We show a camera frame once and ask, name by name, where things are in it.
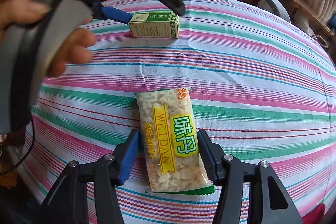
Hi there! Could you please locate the person's left hand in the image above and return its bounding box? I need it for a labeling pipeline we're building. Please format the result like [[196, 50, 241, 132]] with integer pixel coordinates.
[[1, 0, 96, 77]]

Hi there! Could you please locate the green white medicine box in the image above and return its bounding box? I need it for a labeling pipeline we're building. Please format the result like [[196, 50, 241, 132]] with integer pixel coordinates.
[[128, 11, 180, 39]]

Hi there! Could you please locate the wooden desk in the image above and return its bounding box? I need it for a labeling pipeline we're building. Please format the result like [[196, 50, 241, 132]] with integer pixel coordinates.
[[287, 0, 335, 39]]

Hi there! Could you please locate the red cloth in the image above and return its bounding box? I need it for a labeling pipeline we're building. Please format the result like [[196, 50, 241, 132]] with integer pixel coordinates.
[[302, 203, 325, 224]]

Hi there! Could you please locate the Weidan cracker packet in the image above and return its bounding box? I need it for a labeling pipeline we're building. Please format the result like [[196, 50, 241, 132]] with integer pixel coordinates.
[[135, 87, 215, 195]]

